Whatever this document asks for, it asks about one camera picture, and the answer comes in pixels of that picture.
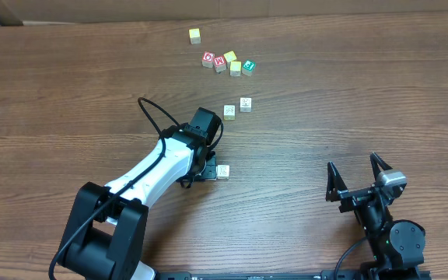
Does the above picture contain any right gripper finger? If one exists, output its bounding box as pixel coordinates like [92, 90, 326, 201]
[369, 152, 392, 181]
[325, 161, 348, 202]

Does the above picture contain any white block row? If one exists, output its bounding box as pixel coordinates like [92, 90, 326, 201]
[216, 165, 230, 180]
[223, 105, 236, 121]
[240, 97, 252, 113]

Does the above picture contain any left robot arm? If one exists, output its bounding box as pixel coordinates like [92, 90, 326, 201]
[50, 108, 222, 280]

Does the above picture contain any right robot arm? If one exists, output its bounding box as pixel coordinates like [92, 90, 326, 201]
[324, 153, 431, 280]

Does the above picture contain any red M wooden block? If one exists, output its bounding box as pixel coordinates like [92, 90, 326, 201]
[213, 55, 227, 73]

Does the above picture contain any yellow block lower cluster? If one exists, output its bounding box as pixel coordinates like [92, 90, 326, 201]
[229, 61, 242, 77]

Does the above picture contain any yellow block cluster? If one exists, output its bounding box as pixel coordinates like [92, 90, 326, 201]
[223, 51, 237, 65]
[229, 61, 242, 77]

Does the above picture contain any green wooden block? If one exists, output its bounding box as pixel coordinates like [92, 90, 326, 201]
[242, 60, 257, 76]

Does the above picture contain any red O wooden block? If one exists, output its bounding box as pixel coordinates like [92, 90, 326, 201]
[201, 51, 215, 68]

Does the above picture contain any yellow block upper cluster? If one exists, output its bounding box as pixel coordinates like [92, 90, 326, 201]
[223, 51, 237, 65]

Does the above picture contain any far yellow wooden block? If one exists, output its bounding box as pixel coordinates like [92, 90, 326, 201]
[188, 28, 201, 44]

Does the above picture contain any cardboard box back edge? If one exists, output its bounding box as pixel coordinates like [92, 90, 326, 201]
[0, 0, 448, 26]

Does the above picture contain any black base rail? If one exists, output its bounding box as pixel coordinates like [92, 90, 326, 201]
[85, 270, 433, 280]

